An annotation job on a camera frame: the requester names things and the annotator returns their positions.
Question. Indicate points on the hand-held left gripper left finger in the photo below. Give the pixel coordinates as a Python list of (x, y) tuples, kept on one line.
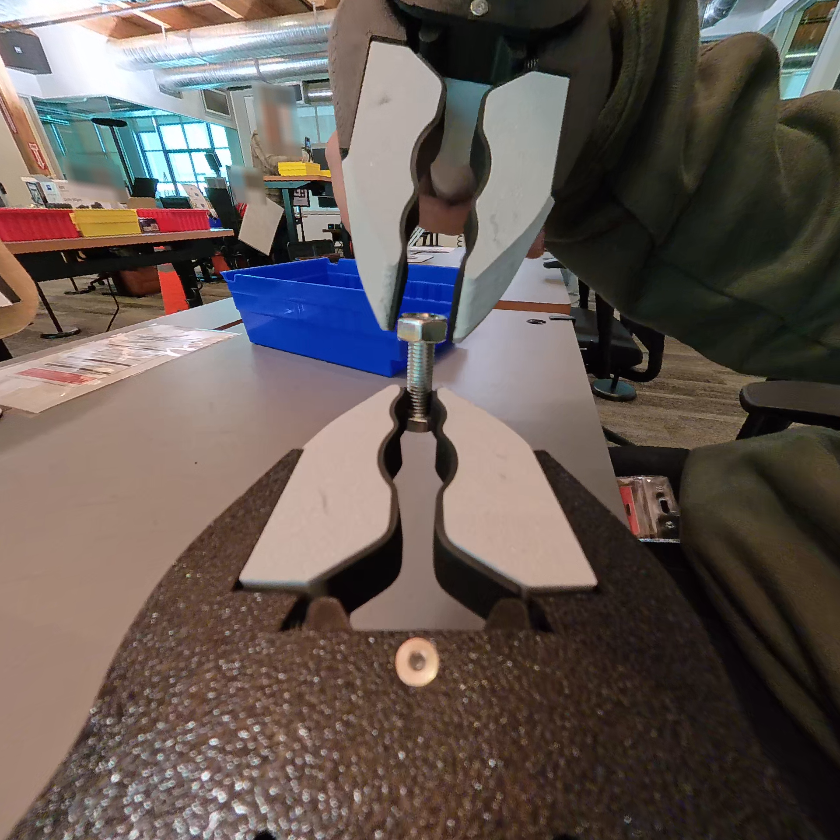
[(321, 499)]

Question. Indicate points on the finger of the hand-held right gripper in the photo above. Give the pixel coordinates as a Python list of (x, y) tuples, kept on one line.
[(518, 197), (384, 184)]

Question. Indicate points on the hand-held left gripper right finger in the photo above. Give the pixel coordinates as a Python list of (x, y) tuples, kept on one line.
[(512, 499)]

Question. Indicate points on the steel hex nut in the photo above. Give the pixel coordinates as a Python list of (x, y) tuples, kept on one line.
[(423, 326)]

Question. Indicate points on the steel bolt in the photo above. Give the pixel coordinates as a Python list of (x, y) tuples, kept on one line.
[(418, 374)]

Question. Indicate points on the person's right forearm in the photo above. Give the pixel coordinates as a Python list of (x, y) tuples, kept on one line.
[(689, 197)]

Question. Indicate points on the standing desk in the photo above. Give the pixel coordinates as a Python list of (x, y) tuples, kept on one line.
[(295, 178)]

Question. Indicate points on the grey desk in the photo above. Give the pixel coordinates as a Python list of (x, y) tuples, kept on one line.
[(164, 459)]

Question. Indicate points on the person's right hand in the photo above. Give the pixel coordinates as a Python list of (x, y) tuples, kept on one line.
[(446, 213)]

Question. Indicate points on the small yellow bin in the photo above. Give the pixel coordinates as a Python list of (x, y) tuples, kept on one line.
[(302, 169)]

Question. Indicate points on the grey table with wooden edge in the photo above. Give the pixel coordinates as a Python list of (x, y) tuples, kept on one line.
[(525, 282)]

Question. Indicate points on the grey square panel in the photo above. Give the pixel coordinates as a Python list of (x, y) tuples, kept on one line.
[(260, 223)]

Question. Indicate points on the clear badge holder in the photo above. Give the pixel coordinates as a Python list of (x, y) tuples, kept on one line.
[(649, 508)]

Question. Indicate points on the blue plastic bin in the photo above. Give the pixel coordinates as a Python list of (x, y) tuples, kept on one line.
[(308, 315)]

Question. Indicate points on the black office chair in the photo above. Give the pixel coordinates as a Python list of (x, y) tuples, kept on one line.
[(620, 348)]

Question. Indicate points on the red plastic bin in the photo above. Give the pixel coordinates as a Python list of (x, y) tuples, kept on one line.
[(36, 224), (174, 220)]

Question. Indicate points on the orange traffic cone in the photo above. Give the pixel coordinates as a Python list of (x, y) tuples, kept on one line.
[(174, 292)]

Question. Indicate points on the laminated sheet with red label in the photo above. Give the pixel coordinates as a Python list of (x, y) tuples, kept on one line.
[(98, 364)]

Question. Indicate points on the person's olive clothing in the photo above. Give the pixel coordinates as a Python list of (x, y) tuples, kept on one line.
[(774, 558)]

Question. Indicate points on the yellow plastic bin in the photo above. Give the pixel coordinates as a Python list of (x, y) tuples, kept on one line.
[(105, 223)]

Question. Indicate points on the black chair armrest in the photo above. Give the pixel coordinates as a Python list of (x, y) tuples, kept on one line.
[(787, 400)]

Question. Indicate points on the silver ventilation duct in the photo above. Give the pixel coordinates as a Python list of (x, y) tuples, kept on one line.
[(249, 49)]

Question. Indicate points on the black wall speaker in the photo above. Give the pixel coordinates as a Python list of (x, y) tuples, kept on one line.
[(25, 51)]

